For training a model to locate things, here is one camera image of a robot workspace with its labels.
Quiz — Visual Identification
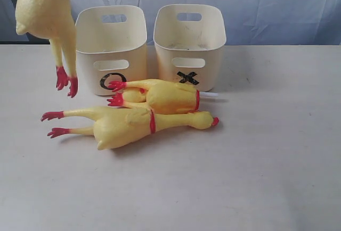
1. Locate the headless yellow chicken body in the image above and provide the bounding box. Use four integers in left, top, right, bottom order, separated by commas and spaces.
108, 79, 200, 114

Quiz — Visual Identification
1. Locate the severed chicken head with tube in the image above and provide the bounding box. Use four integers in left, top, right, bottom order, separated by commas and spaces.
199, 92, 219, 98

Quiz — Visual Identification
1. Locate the blue-grey backdrop curtain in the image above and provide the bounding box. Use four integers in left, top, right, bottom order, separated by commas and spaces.
0, 0, 341, 46

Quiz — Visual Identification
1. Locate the cream bin marked O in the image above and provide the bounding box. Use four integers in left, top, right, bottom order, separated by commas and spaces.
76, 5, 148, 96

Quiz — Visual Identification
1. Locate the yellow rubber chicken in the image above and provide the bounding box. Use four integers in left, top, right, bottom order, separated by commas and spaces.
15, 0, 78, 98
41, 106, 219, 150

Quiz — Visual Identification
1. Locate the yellow rubber chicken front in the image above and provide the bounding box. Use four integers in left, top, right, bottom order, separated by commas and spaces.
41, 106, 219, 150

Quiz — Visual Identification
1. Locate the cream bin marked X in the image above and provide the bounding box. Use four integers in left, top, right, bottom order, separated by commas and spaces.
153, 4, 226, 92

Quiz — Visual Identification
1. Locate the yellow rubber chicken top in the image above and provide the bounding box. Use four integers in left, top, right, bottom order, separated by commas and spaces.
15, 0, 78, 98

